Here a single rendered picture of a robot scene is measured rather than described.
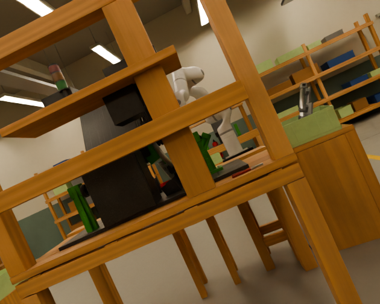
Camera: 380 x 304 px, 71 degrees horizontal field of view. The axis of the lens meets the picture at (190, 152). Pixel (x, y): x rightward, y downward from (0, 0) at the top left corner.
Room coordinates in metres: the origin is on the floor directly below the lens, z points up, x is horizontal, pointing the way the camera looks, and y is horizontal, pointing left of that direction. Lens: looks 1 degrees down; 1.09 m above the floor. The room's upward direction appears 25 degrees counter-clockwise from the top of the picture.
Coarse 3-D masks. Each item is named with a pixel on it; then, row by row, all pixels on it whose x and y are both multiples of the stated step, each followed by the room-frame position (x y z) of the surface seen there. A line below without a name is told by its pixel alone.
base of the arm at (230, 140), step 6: (228, 132) 2.09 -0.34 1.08; (234, 132) 2.12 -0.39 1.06; (222, 138) 2.12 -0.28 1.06; (228, 138) 2.09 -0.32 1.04; (234, 138) 2.09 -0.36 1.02; (228, 144) 2.10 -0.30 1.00; (234, 144) 2.08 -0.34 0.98; (240, 144) 2.12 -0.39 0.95; (228, 150) 2.11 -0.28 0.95; (234, 150) 2.08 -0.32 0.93; (240, 150) 2.09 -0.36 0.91; (228, 156) 2.13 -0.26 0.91
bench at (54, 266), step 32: (256, 160) 1.46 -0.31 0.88; (288, 160) 1.20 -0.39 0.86; (224, 192) 1.26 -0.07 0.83; (256, 192) 1.22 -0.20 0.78; (288, 192) 1.24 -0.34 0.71; (128, 224) 1.29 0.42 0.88; (160, 224) 1.25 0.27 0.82; (192, 224) 1.24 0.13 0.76; (288, 224) 1.80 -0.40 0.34; (320, 224) 1.20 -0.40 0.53; (64, 256) 1.28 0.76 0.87; (96, 256) 1.28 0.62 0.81; (320, 256) 1.21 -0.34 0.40; (32, 288) 1.30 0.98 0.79; (352, 288) 1.20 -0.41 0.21
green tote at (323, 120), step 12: (324, 108) 2.10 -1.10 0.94; (288, 120) 2.44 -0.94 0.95; (300, 120) 1.85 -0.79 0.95; (312, 120) 1.83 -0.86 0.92; (324, 120) 1.81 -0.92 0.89; (336, 120) 1.79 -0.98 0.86; (288, 132) 1.89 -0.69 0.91; (300, 132) 1.87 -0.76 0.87; (312, 132) 1.84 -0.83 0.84; (324, 132) 1.82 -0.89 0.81; (300, 144) 1.88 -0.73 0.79
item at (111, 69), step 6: (114, 66) 1.29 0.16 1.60; (120, 66) 1.29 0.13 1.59; (126, 66) 1.29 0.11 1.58; (108, 72) 1.30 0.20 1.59; (114, 72) 1.29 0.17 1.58; (66, 90) 1.31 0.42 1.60; (72, 90) 1.33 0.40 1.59; (48, 96) 1.32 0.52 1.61; (54, 96) 1.32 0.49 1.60; (60, 96) 1.31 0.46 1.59; (42, 102) 1.32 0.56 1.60; (48, 102) 1.32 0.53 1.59; (54, 102) 1.32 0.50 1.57
